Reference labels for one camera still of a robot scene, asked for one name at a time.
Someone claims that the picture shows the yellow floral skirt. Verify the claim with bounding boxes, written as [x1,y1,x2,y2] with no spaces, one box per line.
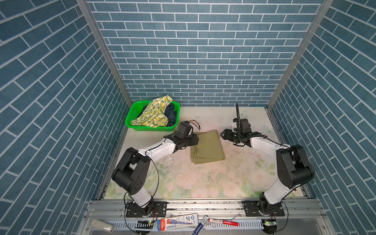
[131,95,173,128]

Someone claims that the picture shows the red blue toothpaste box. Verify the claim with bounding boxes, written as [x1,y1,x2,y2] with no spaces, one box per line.
[157,213,198,232]

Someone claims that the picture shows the aluminium rail frame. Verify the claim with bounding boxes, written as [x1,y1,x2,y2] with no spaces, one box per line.
[77,197,335,235]

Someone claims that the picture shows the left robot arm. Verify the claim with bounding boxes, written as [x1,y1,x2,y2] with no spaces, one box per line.
[112,120,199,209]

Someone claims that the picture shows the green plastic basket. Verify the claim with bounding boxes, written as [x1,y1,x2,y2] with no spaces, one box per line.
[124,100,181,132]

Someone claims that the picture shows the olive green skirt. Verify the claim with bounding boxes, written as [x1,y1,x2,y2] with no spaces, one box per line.
[190,130,226,164]

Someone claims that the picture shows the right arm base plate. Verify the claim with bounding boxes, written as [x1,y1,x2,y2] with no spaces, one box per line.
[241,200,285,217]

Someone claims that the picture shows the blue marker pen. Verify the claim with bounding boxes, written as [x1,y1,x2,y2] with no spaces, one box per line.
[193,215,209,235]

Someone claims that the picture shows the red marker pen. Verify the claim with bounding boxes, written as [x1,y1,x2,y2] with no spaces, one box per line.
[208,218,239,227]

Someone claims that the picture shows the dark navy skirt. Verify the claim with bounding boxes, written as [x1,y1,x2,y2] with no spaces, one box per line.
[164,103,177,127]

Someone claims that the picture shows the right black corrugated cable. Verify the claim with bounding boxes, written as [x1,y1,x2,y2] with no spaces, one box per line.
[235,103,242,139]

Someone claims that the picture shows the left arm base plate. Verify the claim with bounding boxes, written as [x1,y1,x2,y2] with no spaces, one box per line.
[126,201,167,218]

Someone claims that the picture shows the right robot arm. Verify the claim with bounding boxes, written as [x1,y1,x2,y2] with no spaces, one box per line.
[220,118,315,216]

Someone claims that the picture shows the left black cable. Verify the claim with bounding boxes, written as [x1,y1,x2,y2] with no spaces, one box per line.
[123,119,201,234]

